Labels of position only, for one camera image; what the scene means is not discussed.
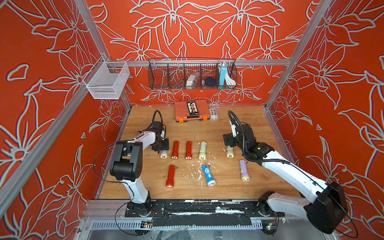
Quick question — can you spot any purple flashlight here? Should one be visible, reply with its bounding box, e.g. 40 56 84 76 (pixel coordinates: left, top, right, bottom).
239 160 250 182
160 151 168 159

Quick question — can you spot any green flashlight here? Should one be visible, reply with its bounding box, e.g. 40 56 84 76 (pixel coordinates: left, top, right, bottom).
199 141 207 161
226 146 235 159

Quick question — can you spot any red flashlight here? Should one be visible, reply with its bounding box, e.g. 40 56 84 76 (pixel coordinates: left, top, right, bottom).
171 141 180 160
166 165 177 188
185 141 193 160

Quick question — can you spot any red flashlight front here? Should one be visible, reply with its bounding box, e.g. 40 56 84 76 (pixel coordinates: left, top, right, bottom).
166 165 177 188

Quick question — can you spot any blue flashlight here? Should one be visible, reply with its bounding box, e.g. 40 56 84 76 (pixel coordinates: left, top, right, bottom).
202 165 216 187

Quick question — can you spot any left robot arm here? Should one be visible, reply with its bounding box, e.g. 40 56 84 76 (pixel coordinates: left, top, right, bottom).
110 110 169 217

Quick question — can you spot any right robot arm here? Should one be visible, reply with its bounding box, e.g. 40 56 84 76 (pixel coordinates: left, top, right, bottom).
223 111 348 234

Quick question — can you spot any plastic bag with stickers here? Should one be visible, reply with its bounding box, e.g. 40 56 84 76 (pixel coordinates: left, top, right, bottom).
209 108 219 121

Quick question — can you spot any orange tool case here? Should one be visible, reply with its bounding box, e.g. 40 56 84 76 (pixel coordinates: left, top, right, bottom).
175 100 211 123

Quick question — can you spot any dark blue round case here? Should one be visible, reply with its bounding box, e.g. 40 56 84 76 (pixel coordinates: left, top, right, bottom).
205 77 217 88

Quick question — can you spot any white packet in basket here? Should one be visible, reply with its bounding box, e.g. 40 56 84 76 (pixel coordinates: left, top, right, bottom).
186 73 199 90

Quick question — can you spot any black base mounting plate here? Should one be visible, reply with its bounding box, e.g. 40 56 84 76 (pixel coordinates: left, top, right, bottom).
124 199 285 229

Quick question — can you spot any light blue box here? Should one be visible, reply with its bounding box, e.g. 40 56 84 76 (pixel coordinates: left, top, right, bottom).
218 65 227 89

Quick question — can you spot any clear plastic bin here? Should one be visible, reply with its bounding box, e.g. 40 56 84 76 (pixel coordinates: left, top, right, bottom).
84 62 130 100

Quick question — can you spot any white cable bundle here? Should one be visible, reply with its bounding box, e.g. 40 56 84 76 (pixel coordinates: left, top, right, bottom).
225 69 237 88

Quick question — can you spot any black wire basket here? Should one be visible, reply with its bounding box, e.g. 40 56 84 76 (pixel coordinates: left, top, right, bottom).
148 58 238 90

